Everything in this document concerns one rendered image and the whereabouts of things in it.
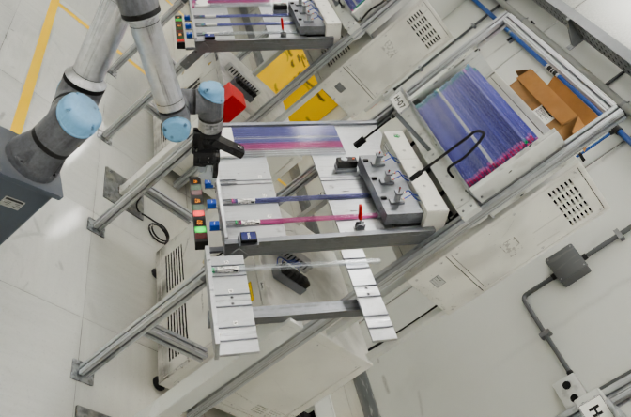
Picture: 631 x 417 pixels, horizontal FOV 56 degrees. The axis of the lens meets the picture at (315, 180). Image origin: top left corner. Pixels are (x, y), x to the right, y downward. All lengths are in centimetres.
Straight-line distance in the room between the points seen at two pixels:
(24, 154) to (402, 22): 214
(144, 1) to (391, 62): 206
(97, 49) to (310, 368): 146
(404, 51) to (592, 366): 185
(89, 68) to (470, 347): 259
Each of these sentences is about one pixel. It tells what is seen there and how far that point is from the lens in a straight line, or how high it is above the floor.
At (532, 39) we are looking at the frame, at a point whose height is 188.
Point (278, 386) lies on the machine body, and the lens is 254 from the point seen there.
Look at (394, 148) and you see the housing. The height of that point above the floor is 124.
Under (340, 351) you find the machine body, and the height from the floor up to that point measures 60.
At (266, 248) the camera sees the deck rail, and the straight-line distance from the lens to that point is 192.
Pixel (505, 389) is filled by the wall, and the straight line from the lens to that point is 342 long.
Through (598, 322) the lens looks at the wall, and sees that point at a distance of 337.
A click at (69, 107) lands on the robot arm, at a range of 167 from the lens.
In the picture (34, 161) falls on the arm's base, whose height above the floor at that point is 60.
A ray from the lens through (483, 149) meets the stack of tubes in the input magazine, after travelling 209.
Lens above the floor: 154
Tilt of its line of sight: 15 degrees down
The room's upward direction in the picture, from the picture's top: 52 degrees clockwise
